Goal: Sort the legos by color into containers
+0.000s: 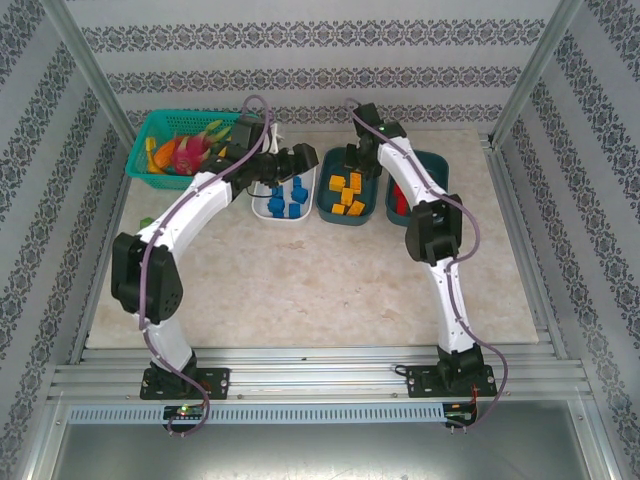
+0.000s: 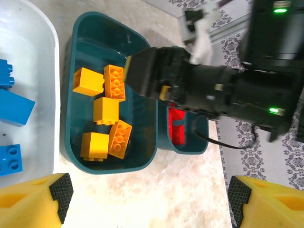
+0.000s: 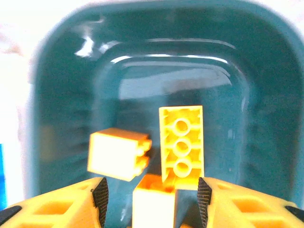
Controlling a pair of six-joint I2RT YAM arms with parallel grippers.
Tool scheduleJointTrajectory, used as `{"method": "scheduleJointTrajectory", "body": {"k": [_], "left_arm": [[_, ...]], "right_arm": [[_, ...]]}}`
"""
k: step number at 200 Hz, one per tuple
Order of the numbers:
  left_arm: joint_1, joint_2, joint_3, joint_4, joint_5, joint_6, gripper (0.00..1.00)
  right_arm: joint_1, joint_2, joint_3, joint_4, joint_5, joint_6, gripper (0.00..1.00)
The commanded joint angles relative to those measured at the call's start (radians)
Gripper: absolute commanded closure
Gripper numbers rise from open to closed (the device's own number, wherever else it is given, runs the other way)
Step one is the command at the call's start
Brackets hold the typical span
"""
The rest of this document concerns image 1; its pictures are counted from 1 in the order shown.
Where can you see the blue lego brick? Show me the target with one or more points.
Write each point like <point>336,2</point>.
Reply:
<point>276,206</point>
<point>296,211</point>
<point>300,195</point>
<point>298,181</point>

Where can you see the yellow long lego brick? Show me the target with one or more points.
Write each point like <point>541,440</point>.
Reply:
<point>355,207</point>
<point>356,182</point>

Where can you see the red long lego brick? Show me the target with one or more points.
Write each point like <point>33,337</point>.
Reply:
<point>397,190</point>

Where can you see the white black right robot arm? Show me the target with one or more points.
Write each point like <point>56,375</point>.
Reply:
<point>430,240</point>

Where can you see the white plastic bin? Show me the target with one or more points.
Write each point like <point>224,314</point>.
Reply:
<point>261,212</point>

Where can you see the dark teal plastic bin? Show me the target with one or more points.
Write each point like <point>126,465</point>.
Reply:
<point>435,170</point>
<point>350,220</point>

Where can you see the pink toy dragon fruit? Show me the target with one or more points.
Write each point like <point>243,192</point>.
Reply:
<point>187,155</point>

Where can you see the orange toy fruit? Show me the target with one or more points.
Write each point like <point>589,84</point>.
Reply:
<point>164,152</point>

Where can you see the teal plastic mesh basket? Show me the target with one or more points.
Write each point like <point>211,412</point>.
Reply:
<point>170,117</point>

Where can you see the yellow toy fruit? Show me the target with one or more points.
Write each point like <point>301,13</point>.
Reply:
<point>149,150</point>

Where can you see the green candy wrapper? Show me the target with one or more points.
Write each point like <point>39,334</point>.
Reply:
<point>145,222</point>

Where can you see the small green circuit board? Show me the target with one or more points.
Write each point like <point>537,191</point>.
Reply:
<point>460,414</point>
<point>182,411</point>

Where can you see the aluminium frame post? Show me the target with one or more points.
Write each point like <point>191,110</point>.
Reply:
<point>105,75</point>
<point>530,75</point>

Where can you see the aluminium side rail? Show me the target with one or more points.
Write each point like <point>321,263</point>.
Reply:
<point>114,225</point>
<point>530,250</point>

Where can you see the aluminium cross rail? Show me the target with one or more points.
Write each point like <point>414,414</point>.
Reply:
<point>320,372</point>

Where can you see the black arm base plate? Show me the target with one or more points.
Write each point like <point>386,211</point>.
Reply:
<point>420,382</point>
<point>215,382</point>

